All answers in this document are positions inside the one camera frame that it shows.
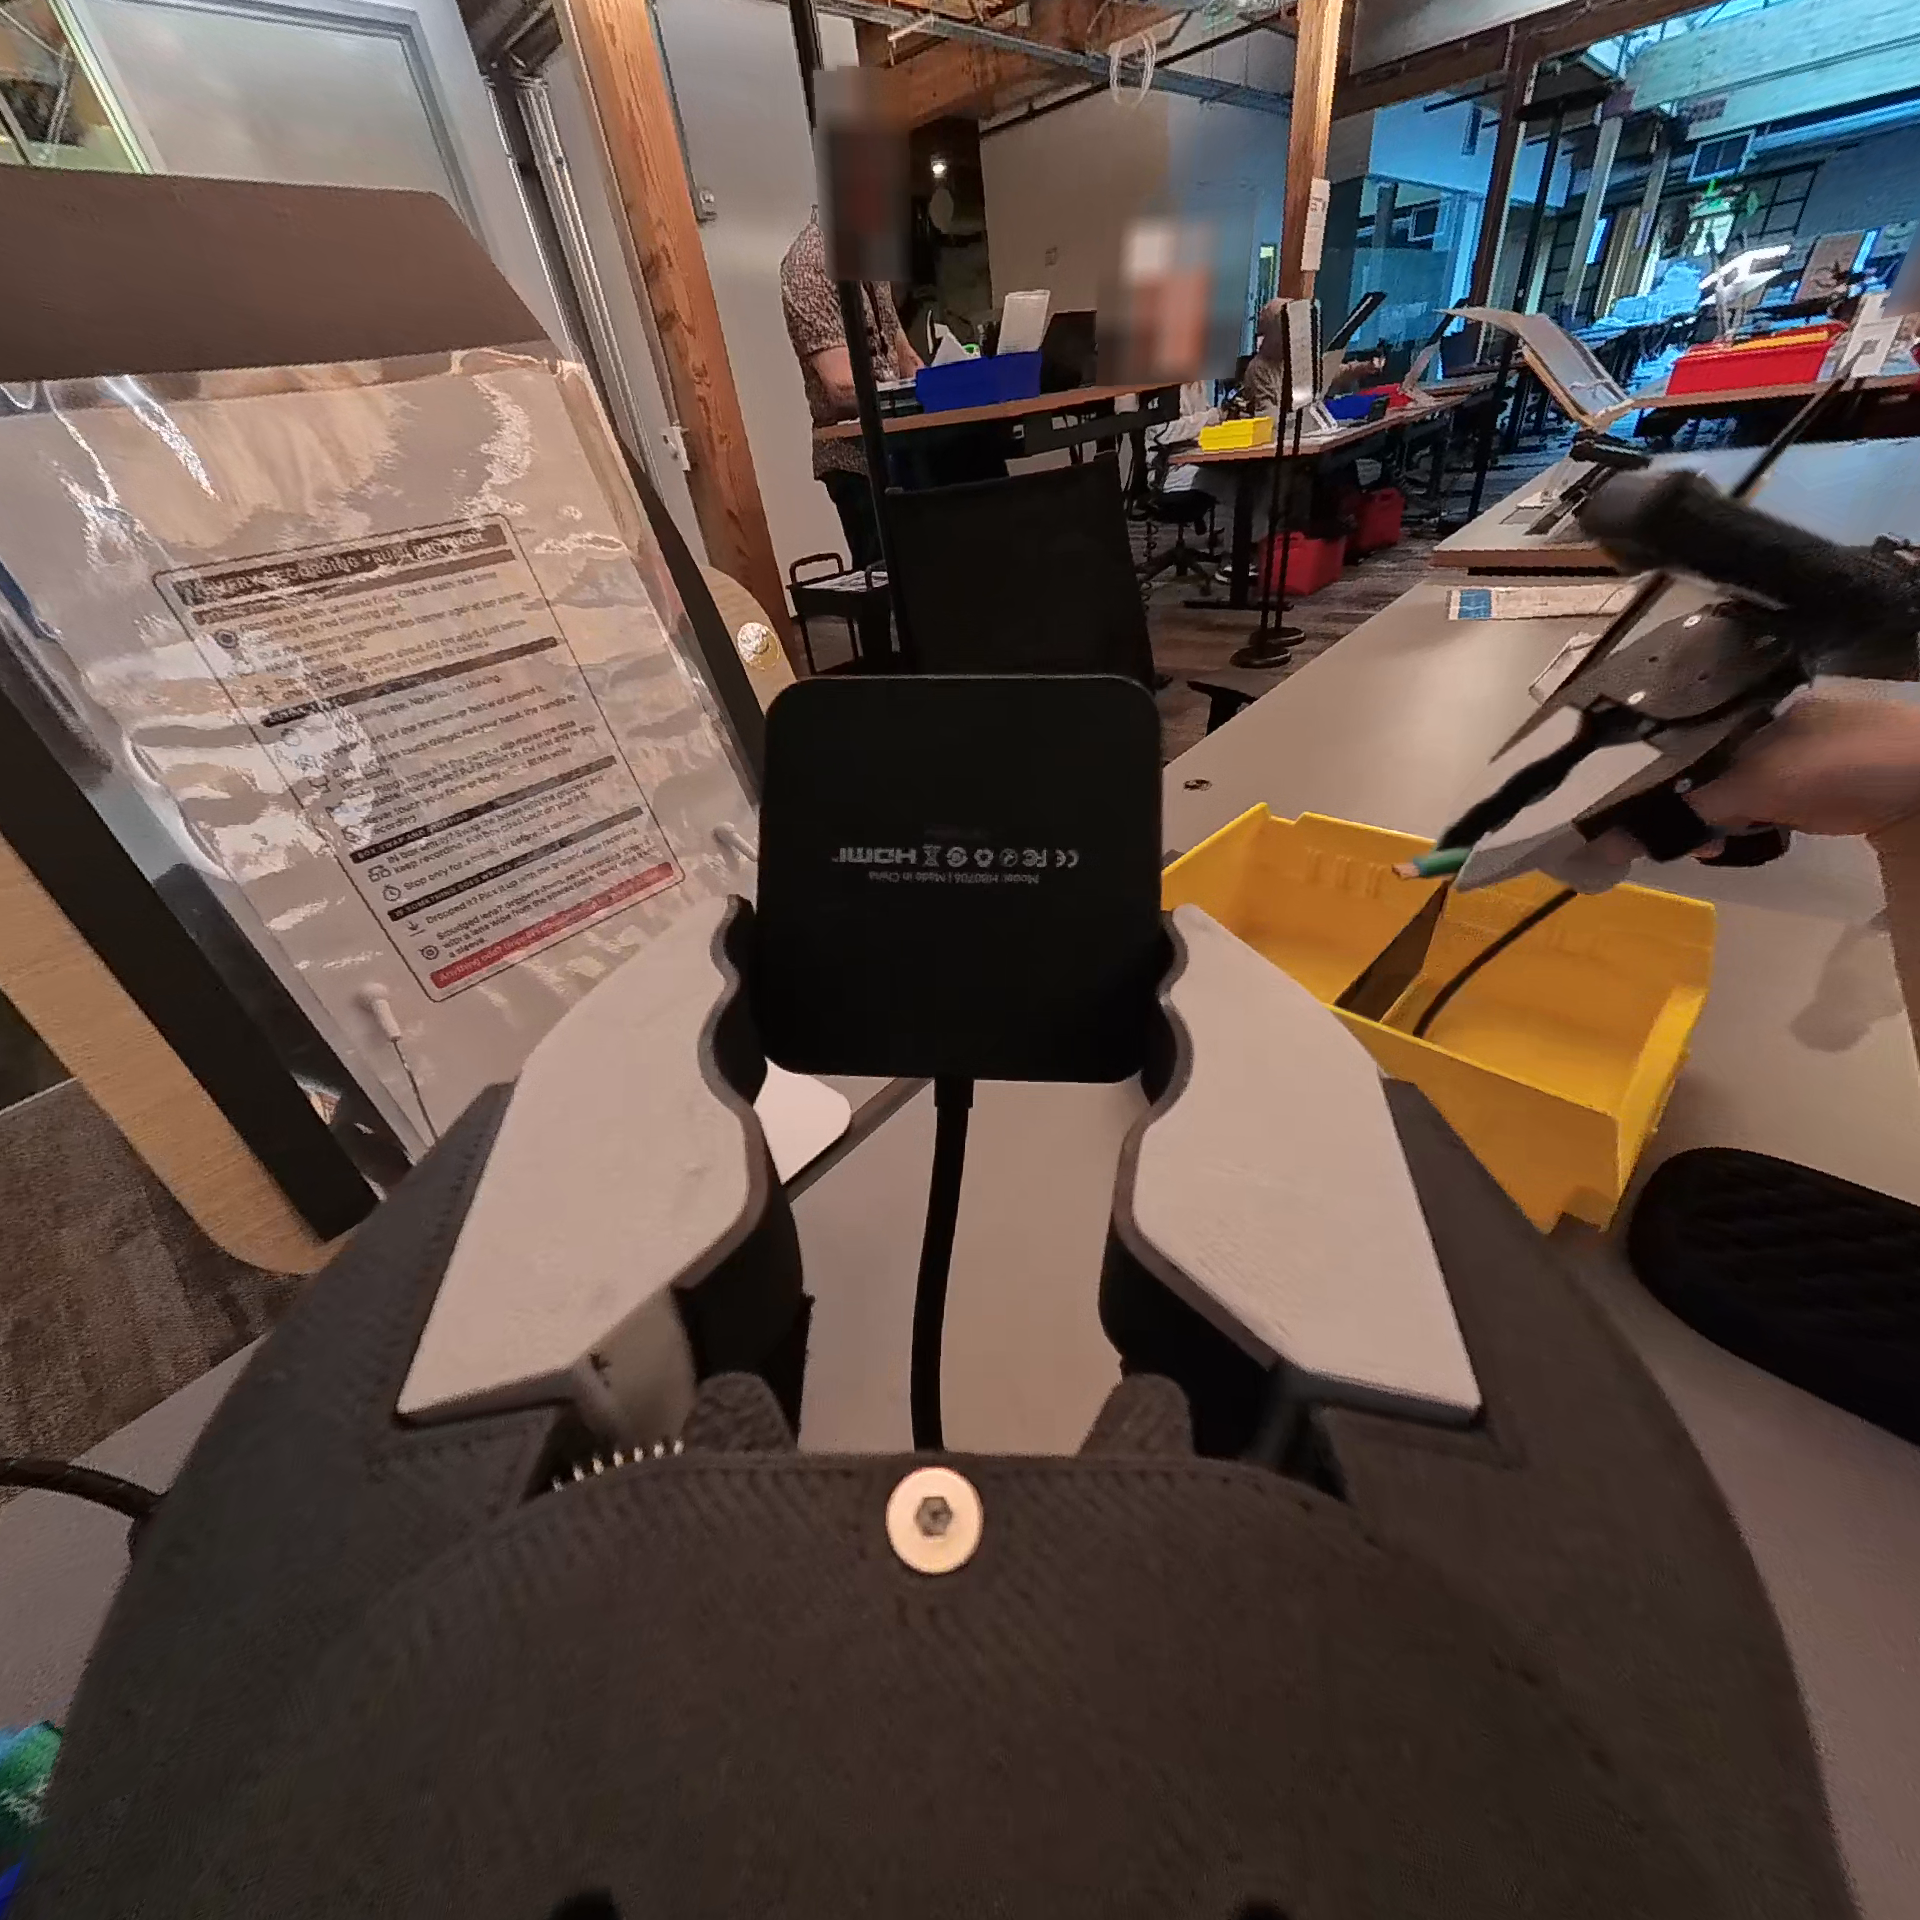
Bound black mesh wrist rest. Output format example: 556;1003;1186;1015
1627;1147;1920;1449

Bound black square hdmi adapter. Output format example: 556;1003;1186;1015
755;675;1168;1081

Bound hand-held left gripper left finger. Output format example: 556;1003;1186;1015
393;894;811;1444

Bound black wire cart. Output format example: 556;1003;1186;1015
786;550;886;677

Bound instruction sheet in plastic sleeve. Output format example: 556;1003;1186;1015
0;352;758;1142

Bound blue storage bin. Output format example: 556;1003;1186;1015
913;347;1045;413

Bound person's right hand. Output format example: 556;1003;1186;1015
1697;681;1920;840

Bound yellow plastic bin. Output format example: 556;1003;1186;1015
1162;801;1718;1235

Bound green plug braided hdmi cable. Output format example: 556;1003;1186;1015
1392;843;1579;1040

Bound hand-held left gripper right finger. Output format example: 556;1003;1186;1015
1100;900;1486;1427

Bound colourful printed clothing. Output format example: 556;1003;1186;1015
0;1716;62;1920

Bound wooden post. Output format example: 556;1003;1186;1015
1276;0;1354;301
563;0;797;633

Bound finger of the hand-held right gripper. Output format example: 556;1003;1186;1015
1457;809;1644;896
1438;704;1613;856

